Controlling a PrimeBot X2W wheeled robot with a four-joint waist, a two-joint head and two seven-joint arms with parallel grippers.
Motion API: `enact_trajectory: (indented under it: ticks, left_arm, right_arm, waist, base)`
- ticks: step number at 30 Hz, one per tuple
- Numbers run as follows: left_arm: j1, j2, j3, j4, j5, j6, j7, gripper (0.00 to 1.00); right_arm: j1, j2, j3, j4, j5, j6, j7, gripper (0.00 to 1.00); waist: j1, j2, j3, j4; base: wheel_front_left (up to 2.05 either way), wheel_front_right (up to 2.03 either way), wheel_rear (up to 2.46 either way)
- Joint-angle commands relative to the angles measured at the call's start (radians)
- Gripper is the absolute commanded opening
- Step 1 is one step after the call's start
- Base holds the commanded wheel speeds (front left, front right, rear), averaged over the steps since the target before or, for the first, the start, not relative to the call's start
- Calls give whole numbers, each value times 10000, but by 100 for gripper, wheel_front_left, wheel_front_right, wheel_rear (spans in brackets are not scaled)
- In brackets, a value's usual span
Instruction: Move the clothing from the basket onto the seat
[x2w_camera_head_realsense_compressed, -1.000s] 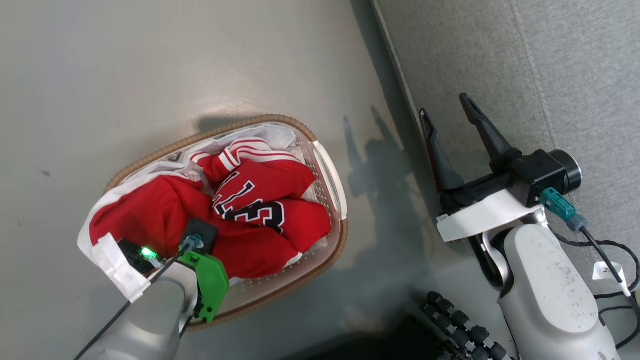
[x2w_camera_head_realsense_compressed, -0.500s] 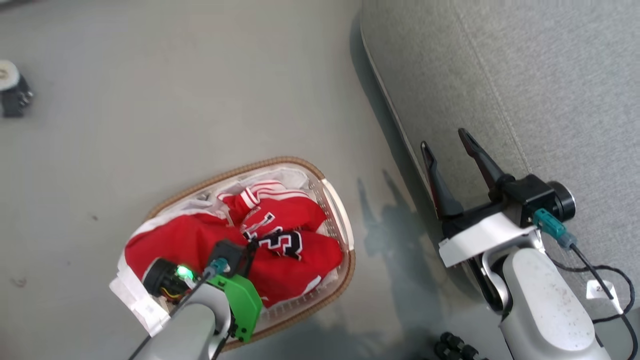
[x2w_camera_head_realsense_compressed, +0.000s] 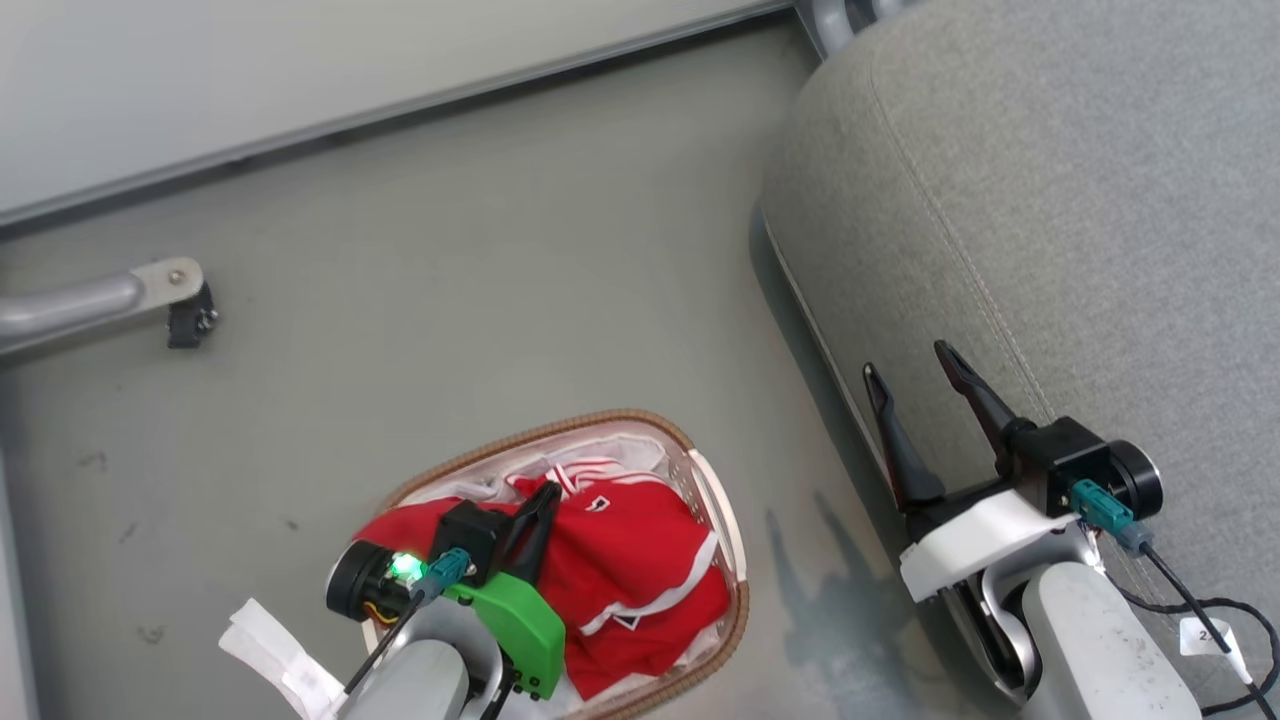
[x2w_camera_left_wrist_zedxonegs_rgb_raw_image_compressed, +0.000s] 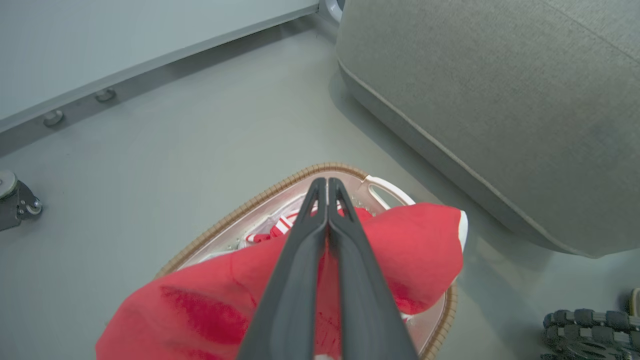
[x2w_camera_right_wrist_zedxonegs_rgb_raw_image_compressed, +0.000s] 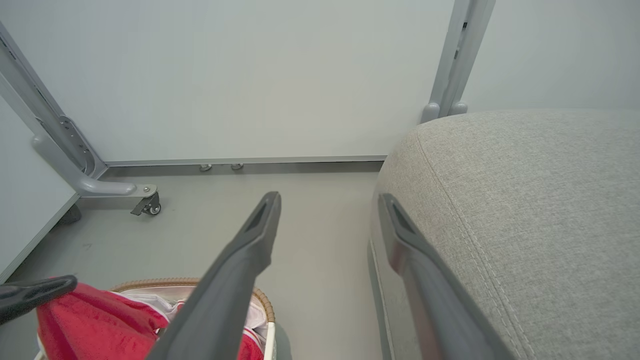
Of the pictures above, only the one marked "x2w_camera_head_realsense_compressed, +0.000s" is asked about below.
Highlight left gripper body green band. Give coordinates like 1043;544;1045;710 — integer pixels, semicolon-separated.
326;540;567;701

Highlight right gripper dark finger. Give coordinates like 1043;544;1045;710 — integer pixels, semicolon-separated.
862;362;947;509
934;340;1035;477

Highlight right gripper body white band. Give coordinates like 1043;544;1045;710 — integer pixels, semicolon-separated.
898;478;1083;603

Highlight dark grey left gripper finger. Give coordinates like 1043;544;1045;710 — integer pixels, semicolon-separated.
498;481;564;588

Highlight black caster wheel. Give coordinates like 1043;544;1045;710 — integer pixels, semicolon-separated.
166;282;221;351

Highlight white tape strip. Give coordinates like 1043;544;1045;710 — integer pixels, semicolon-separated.
219;598;347;720

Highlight grey fabric sofa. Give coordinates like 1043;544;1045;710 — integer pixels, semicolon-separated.
750;0;1280;713

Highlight grey metal stand leg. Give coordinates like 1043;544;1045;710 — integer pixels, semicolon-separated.
0;257;207;363

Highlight black braided cable loop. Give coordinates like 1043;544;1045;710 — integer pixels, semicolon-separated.
1100;568;1280;719

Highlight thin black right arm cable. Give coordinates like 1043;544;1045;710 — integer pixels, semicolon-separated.
1068;478;1280;720

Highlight white basket with brown rim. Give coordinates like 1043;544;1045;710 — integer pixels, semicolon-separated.
362;408;751;720

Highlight white paper cable tag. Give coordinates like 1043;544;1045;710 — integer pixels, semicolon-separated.
1178;616;1253;685

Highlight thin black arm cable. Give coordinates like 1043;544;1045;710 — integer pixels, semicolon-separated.
1068;478;1280;720
342;548;473;695

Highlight red garment with white trim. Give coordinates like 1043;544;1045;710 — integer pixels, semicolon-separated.
354;458;733;701

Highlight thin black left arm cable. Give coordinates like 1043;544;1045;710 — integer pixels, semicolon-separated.
342;548;473;695

